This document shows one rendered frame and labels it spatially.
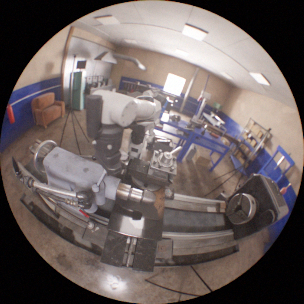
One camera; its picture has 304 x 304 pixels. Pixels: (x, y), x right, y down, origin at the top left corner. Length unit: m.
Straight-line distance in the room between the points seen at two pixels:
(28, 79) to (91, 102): 3.87
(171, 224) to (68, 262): 1.40
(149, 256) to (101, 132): 0.68
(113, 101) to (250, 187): 1.18
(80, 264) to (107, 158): 1.53
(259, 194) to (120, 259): 1.12
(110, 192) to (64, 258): 1.42
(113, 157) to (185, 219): 0.88
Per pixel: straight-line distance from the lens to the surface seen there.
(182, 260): 1.37
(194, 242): 0.91
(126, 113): 0.23
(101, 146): 0.29
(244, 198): 0.95
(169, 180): 0.67
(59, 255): 1.78
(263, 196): 1.10
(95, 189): 0.45
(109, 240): 0.70
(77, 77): 4.27
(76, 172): 0.54
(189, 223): 1.06
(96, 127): 0.25
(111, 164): 0.34
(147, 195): 0.51
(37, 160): 0.74
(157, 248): 0.74
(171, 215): 0.99
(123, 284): 1.68
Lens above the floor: 1.57
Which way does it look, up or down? 37 degrees down
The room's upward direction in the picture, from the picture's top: 21 degrees clockwise
